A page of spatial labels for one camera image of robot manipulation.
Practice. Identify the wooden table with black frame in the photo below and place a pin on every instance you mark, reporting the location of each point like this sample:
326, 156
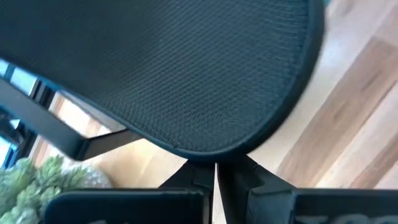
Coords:
21, 140

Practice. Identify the black slide sandal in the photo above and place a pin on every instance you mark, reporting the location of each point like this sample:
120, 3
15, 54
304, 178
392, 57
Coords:
171, 68

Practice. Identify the wooden shelf black metal frame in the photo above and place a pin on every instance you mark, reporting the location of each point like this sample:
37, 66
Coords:
46, 126

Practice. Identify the green potted plant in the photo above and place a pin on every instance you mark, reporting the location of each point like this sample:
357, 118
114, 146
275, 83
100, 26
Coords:
25, 186

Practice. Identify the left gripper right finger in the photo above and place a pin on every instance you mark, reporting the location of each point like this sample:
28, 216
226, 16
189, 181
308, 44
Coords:
280, 207

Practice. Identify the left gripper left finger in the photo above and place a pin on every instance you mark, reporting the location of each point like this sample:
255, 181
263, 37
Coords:
140, 207

